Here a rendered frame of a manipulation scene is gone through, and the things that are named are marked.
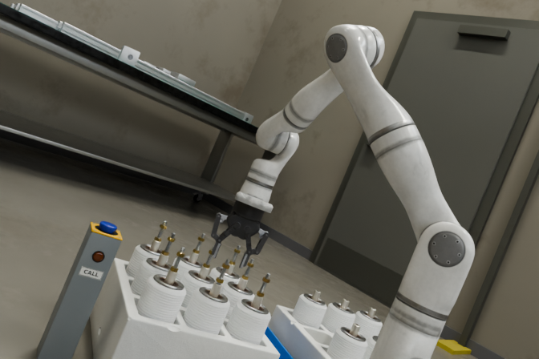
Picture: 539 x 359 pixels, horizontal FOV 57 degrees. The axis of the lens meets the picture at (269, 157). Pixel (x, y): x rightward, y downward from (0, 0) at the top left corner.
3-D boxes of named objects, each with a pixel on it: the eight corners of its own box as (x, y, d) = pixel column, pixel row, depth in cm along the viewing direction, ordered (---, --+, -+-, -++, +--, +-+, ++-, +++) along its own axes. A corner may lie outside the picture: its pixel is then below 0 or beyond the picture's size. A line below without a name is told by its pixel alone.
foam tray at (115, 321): (252, 422, 122) (281, 354, 122) (95, 395, 106) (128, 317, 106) (210, 344, 157) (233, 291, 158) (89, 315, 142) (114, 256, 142)
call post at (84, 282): (67, 369, 111) (122, 240, 112) (35, 362, 109) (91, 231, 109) (67, 352, 118) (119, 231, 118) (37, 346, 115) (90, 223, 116)
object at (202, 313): (207, 377, 119) (237, 308, 119) (171, 371, 115) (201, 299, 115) (196, 356, 127) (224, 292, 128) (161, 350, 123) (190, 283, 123)
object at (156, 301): (165, 362, 118) (195, 292, 118) (137, 368, 110) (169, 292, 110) (139, 340, 123) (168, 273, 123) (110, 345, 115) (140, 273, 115)
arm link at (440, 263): (485, 235, 82) (444, 332, 81) (480, 235, 90) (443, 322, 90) (430, 212, 85) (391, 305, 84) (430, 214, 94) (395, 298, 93)
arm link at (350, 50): (341, 13, 94) (398, 132, 88) (372, 16, 100) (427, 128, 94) (311, 42, 100) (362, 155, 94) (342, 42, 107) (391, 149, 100)
